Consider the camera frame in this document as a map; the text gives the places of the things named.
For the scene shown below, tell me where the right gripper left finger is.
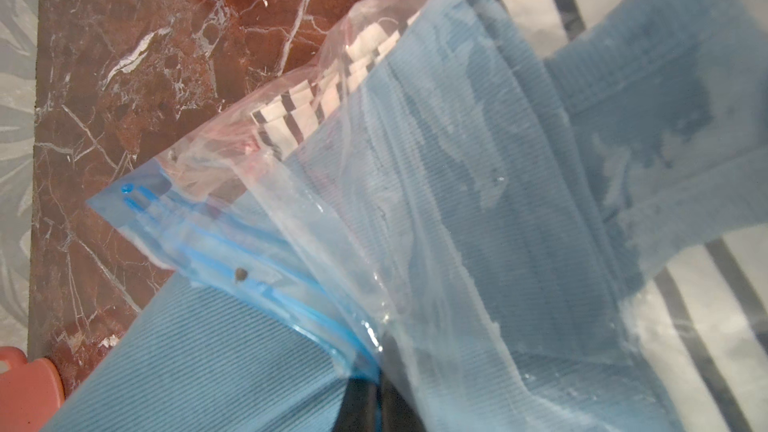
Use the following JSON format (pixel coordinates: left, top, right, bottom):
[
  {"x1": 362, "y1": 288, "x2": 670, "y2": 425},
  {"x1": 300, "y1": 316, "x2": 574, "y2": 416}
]
[{"x1": 332, "y1": 378, "x2": 378, "y2": 432}]

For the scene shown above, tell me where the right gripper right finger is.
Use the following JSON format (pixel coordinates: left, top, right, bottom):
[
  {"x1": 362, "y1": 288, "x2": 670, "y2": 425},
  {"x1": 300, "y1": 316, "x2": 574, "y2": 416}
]
[{"x1": 379, "y1": 382, "x2": 426, "y2": 432}]

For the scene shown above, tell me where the light blue tank top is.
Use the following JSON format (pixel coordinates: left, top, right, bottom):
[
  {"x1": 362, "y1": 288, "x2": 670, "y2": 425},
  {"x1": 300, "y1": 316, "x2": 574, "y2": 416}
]
[{"x1": 41, "y1": 0, "x2": 768, "y2": 432}]

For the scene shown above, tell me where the clear vacuum storage bag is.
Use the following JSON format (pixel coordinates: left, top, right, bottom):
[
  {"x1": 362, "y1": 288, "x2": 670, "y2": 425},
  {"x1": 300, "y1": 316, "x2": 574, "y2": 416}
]
[{"x1": 86, "y1": 0, "x2": 768, "y2": 432}]

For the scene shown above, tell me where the black white striped garment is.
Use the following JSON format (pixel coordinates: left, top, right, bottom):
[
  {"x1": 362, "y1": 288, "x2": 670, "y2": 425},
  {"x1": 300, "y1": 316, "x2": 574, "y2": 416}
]
[{"x1": 251, "y1": 0, "x2": 767, "y2": 431}]

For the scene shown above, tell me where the pink watering can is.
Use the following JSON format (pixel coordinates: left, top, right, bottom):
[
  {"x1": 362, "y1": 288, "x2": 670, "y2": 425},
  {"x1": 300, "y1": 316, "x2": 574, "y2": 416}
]
[{"x1": 1, "y1": 347, "x2": 65, "y2": 431}]

